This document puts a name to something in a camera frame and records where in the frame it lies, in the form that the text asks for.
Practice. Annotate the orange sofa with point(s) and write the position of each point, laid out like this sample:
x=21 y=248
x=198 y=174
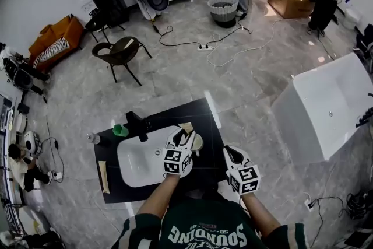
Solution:
x=70 y=32

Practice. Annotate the white bathtub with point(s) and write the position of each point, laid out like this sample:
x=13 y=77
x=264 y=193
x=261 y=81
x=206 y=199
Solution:
x=314 y=113

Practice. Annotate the black countertop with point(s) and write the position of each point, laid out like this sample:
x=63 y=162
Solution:
x=209 y=131

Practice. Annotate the person's green printed shirt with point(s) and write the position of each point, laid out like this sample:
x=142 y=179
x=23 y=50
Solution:
x=209 y=215

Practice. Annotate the white sink basin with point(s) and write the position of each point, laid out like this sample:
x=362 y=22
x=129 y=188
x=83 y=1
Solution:
x=137 y=160

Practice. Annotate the small black box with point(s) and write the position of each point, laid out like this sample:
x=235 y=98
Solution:
x=22 y=108

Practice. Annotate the person's right forearm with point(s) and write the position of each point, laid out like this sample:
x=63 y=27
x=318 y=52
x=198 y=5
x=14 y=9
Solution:
x=259 y=213

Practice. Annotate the white mug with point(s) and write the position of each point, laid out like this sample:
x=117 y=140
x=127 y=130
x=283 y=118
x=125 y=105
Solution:
x=199 y=143

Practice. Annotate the striped blanket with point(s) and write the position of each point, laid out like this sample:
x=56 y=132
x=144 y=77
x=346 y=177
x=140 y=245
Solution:
x=55 y=49

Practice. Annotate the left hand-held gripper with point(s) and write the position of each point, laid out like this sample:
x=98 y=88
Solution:
x=172 y=160

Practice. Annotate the cream flat packet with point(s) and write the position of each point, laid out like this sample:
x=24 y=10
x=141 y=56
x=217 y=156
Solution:
x=129 y=44

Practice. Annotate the dark wicker chair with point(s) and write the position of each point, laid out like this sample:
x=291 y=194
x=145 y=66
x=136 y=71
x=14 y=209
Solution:
x=116 y=54

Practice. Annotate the white wall notice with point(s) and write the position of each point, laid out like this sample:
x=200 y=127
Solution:
x=87 y=6

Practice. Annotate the white power strip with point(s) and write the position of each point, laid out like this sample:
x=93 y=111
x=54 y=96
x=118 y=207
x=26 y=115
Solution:
x=204 y=48
x=57 y=175

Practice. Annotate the grey white laundry basket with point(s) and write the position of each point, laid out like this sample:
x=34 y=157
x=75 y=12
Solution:
x=223 y=13

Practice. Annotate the black faucet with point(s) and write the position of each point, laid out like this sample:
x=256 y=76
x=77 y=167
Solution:
x=138 y=125

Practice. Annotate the white bucket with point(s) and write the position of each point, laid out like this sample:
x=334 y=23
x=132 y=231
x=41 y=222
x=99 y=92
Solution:
x=351 y=17

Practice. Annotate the black chair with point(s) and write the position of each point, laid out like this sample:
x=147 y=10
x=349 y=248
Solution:
x=94 y=23

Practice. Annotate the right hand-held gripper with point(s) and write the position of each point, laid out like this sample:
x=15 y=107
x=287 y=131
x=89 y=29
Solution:
x=246 y=180

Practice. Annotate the clear plastic bottle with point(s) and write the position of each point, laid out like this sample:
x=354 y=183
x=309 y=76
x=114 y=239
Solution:
x=93 y=138

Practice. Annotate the person's left forearm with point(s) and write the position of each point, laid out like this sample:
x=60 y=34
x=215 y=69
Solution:
x=158 y=195

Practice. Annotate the round white device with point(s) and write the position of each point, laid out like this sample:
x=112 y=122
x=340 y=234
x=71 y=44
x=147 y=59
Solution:
x=20 y=122

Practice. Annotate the green cup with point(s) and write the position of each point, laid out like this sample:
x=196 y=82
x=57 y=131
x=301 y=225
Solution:
x=119 y=130

